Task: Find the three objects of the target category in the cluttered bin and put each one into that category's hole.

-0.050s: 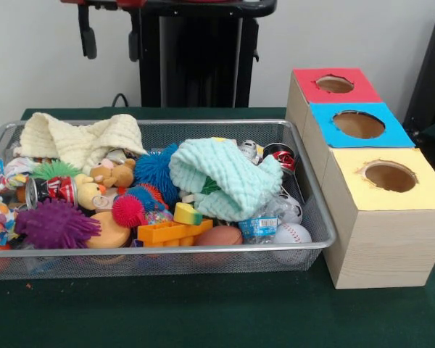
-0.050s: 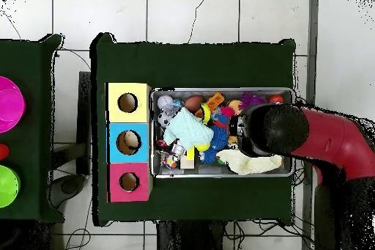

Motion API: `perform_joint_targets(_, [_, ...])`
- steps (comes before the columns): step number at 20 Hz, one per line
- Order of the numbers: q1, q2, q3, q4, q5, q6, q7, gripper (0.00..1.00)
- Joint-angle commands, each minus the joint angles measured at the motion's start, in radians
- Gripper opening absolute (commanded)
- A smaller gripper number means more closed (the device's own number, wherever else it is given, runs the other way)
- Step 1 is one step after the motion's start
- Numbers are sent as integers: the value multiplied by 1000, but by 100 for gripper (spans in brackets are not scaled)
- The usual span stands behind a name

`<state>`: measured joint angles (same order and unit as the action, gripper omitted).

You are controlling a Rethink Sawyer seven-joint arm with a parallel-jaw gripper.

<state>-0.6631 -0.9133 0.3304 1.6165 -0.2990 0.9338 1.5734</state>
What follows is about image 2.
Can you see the cream waffle cloth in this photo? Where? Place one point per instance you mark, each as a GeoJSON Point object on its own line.
{"type": "Point", "coordinates": [249, 165]}

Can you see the dark green side table cloth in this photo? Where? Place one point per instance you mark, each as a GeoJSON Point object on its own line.
{"type": "Point", "coordinates": [32, 56]}

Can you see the black and white soccer ball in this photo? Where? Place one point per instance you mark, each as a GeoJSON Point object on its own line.
{"type": "Point", "coordinates": [164, 119]}

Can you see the white baseball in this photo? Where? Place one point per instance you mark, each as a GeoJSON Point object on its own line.
{"type": "Point", "coordinates": [164, 102]}

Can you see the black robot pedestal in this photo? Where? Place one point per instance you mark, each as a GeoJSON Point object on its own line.
{"type": "Point", "coordinates": [187, 238]}

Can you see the mint green waffle cloth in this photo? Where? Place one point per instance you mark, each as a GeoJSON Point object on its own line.
{"type": "Point", "coordinates": [187, 129]}

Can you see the black equipment stand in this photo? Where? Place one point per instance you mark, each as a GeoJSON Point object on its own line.
{"type": "Point", "coordinates": [84, 100]}

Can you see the brown foam football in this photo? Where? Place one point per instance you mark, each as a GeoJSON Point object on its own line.
{"type": "Point", "coordinates": [193, 103]}

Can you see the orange plastic toy brick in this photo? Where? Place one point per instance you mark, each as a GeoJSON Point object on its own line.
{"type": "Point", "coordinates": [215, 100]}

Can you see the blue spiky rubber ball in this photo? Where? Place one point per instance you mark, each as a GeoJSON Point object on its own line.
{"type": "Point", "coordinates": [219, 138]}

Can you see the magenta plastic bowl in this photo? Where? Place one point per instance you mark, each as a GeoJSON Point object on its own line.
{"type": "Point", "coordinates": [10, 104]}

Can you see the purple spiky rubber ball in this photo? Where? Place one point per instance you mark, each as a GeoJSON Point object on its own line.
{"type": "Point", "coordinates": [249, 100]}

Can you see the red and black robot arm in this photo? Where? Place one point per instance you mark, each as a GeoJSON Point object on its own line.
{"type": "Point", "coordinates": [337, 141]}

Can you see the lime green plastic bowl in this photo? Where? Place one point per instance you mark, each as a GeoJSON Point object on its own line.
{"type": "Point", "coordinates": [8, 187]}

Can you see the wooden box with three holes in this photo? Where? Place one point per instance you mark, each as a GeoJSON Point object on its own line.
{"type": "Point", "coordinates": [140, 91]}

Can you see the small plain orange ball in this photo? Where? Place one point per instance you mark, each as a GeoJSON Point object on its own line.
{"type": "Point", "coordinates": [276, 99]}

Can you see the small wooden block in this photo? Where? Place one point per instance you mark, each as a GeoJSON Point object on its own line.
{"type": "Point", "coordinates": [188, 163]}

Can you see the small red round object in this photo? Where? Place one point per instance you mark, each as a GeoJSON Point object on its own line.
{"type": "Point", "coordinates": [3, 152]}

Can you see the shallow silver mesh bin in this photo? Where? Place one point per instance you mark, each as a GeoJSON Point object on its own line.
{"type": "Point", "coordinates": [205, 170]}

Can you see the grey metal pole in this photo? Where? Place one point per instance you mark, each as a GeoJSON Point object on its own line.
{"type": "Point", "coordinates": [312, 27]}

